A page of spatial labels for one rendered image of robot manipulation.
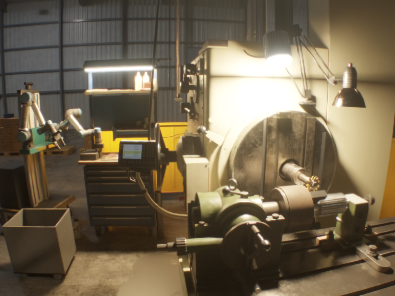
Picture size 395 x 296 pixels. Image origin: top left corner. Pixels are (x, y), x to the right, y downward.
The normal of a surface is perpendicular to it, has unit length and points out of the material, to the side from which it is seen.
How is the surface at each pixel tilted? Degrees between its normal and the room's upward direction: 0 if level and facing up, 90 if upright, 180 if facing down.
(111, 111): 90
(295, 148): 90
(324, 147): 90
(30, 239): 90
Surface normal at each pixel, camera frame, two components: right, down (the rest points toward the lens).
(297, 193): 0.07, -0.77
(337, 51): 0.15, 0.19
